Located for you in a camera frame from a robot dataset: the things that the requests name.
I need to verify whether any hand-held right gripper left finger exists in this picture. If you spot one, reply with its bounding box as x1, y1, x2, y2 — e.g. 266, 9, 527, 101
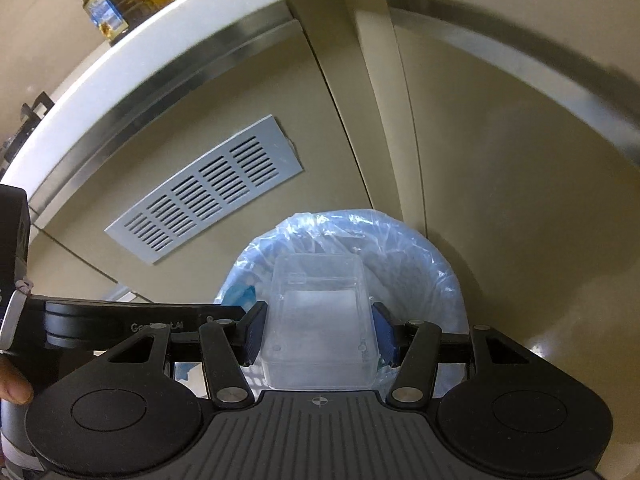
95, 301, 267, 408

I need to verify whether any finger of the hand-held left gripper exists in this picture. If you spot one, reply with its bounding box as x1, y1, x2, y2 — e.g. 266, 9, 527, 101
202, 284, 261, 323

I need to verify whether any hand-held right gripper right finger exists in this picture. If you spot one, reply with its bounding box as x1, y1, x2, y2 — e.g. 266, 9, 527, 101
371, 302, 546, 408

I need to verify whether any blue trash bin with bag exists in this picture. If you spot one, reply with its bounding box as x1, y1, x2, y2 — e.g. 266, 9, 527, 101
214, 207, 468, 396

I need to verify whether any person's left hand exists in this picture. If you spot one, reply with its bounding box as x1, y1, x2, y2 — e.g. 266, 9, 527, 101
0, 354, 35, 405

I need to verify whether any grey cabinet vent grille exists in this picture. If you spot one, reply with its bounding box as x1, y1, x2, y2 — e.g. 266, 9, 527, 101
104, 114, 305, 266

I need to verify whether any black gas stove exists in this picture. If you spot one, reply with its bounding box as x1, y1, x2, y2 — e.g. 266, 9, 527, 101
0, 91, 55, 171

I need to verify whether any large oil bottle blue label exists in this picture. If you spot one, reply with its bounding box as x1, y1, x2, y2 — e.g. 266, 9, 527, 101
70, 0, 168, 43

